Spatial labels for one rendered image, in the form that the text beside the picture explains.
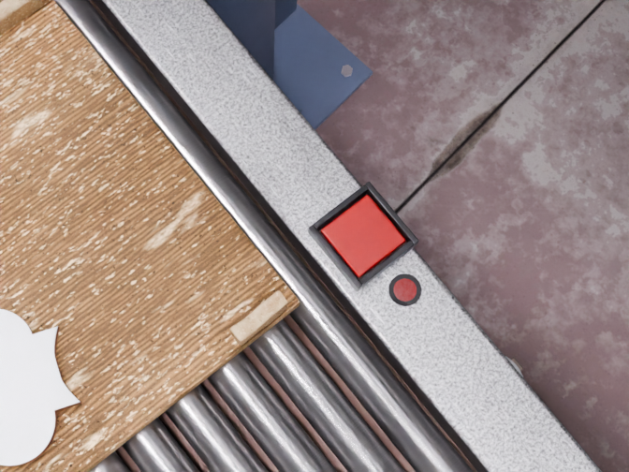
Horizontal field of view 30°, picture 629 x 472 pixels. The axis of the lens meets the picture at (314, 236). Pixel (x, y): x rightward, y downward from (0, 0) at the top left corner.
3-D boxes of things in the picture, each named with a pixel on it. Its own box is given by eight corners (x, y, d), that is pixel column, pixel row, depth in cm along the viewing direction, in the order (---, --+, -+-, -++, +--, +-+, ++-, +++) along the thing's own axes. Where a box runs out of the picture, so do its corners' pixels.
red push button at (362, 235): (366, 197, 115) (367, 192, 114) (405, 243, 114) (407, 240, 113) (318, 233, 114) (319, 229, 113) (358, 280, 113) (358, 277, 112)
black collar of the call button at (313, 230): (367, 185, 115) (369, 181, 114) (416, 244, 114) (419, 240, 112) (307, 231, 114) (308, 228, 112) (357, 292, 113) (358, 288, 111)
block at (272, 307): (278, 294, 110) (278, 287, 107) (290, 309, 110) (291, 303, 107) (228, 333, 109) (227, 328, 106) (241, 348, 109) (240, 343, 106)
